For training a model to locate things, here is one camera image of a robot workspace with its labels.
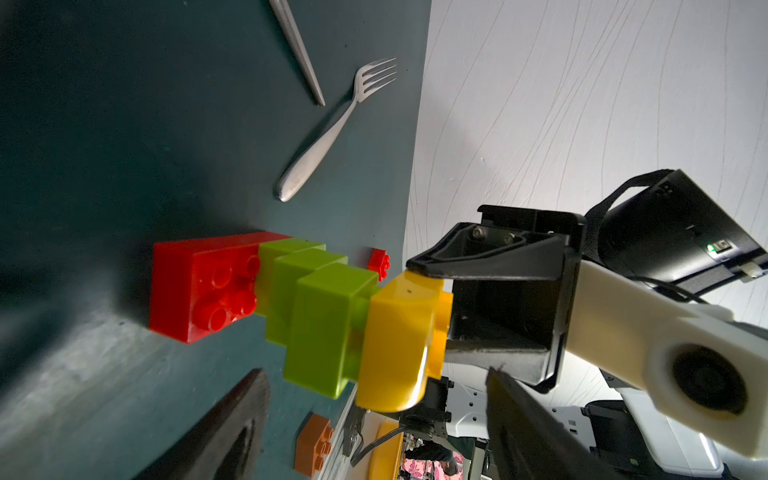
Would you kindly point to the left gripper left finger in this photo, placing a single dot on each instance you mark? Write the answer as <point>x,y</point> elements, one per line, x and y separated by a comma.
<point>223,444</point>

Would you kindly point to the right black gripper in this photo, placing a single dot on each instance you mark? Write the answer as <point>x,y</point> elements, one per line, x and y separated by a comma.
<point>515,276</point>

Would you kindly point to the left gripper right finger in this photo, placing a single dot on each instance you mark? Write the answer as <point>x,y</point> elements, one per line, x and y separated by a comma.
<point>528,443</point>

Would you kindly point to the orange brick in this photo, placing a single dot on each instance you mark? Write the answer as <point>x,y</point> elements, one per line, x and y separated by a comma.
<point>313,445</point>

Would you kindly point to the green brick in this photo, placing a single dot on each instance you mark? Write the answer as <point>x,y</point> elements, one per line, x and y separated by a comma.
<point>290,269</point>
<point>326,328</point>
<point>268,254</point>

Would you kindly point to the small red brick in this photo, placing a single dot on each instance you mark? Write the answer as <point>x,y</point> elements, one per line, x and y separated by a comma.
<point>201,286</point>

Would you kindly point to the yellow curved brick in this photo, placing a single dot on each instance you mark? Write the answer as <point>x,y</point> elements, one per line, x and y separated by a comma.
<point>404,342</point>

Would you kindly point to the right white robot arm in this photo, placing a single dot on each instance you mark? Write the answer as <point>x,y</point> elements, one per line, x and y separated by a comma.
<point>663,232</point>

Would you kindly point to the silver metal fork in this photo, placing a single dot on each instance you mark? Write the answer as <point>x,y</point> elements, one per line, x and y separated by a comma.
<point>369,79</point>

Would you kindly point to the silver metal spoon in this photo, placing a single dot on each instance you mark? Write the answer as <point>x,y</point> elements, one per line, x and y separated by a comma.
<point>289,27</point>

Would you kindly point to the green table mat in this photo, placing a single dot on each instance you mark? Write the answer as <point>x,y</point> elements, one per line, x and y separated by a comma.
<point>129,123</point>

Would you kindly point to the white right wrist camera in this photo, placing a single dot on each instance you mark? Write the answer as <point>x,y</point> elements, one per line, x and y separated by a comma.
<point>698,365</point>

